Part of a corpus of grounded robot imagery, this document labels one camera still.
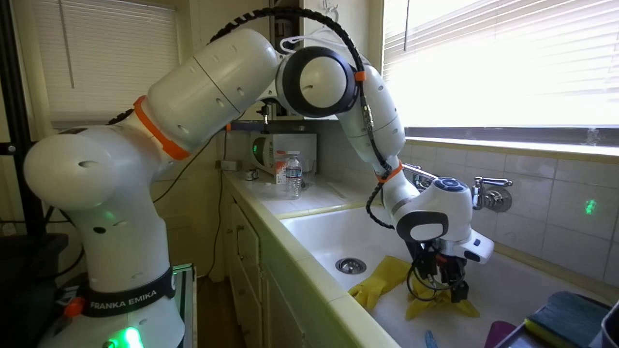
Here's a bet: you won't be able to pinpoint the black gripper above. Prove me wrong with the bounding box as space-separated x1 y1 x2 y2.
408 239 470 305

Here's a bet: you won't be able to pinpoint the white ceramic sink basin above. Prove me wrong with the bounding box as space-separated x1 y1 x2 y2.
279 202 619 348

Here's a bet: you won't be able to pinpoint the metal sink drain strainer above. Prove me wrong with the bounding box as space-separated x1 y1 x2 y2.
335 255 370 276

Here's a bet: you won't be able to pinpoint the black equipment box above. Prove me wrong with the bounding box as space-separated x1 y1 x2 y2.
0 231 70 348

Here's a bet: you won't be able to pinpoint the black metal frame pole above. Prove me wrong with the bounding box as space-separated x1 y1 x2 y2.
0 0 49 239

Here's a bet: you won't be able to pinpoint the clear water bottle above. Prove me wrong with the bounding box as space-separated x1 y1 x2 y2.
283 148 304 199

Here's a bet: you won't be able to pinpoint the yellow green sponge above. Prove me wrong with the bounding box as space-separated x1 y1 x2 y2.
523 317 557 346

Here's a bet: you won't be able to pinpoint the cream kitchen base cabinet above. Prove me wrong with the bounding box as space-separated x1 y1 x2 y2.
221 172 403 348

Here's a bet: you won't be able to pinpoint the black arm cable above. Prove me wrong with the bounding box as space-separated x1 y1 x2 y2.
207 3 399 231

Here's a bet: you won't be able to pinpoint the red capped small bottle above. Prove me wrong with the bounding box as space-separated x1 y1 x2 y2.
271 150 290 187

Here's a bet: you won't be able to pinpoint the narrow white window blinds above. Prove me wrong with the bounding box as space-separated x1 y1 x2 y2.
29 0 182 125

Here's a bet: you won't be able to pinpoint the wide white window blinds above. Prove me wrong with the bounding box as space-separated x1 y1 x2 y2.
383 0 619 129

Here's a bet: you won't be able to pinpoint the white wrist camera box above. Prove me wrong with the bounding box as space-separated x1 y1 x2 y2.
459 230 497 264

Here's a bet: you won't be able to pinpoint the metal crossbar rail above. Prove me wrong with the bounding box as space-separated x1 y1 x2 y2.
223 117 320 135

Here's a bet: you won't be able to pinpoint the chrome wall faucet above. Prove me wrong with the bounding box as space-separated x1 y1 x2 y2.
405 162 517 214

